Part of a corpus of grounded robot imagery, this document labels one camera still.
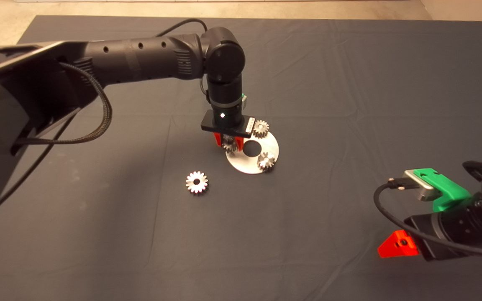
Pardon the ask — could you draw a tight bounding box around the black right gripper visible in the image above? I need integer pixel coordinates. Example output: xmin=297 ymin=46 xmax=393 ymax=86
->
xmin=377 ymin=200 xmax=482 ymax=262

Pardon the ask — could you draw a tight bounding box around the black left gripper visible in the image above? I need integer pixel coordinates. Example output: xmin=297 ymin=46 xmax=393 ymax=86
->
xmin=201 ymin=107 xmax=256 ymax=152

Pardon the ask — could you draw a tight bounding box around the small steel gear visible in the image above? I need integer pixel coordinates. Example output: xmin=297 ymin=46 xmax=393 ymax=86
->
xmin=257 ymin=152 xmax=277 ymax=172
xmin=222 ymin=136 xmax=238 ymax=156
xmin=252 ymin=120 xmax=270 ymax=139

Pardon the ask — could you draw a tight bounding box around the large steel gear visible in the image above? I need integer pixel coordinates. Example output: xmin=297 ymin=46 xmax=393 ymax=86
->
xmin=185 ymin=171 xmax=209 ymax=194

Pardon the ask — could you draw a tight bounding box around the round metal plate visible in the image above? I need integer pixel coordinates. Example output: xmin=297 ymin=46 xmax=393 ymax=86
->
xmin=225 ymin=132 xmax=280 ymax=175

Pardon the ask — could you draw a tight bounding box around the dark grey table cloth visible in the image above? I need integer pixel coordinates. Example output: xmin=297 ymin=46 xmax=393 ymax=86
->
xmin=0 ymin=15 xmax=482 ymax=301

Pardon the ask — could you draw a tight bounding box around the black camera USB cable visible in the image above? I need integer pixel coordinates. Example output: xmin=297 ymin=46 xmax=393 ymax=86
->
xmin=373 ymin=177 xmax=482 ymax=260

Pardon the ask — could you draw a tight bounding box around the silver right camera box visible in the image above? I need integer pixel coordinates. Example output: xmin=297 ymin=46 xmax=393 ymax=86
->
xmin=404 ymin=169 xmax=438 ymax=202

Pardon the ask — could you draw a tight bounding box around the green right camera mount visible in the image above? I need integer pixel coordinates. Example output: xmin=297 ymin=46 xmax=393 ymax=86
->
xmin=417 ymin=168 xmax=472 ymax=213

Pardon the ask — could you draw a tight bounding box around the black braided cable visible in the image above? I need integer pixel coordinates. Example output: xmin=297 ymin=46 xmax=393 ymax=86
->
xmin=13 ymin=63 xmax=113 ymax=156

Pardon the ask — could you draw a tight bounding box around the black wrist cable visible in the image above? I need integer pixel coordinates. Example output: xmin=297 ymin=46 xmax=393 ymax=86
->
xmin=156 ymin=18 xmax=208 ymax=38

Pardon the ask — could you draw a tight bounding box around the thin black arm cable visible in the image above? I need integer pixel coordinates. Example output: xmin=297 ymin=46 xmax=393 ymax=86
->
xmin=0 ymin=119 xmax=79 ymax=210

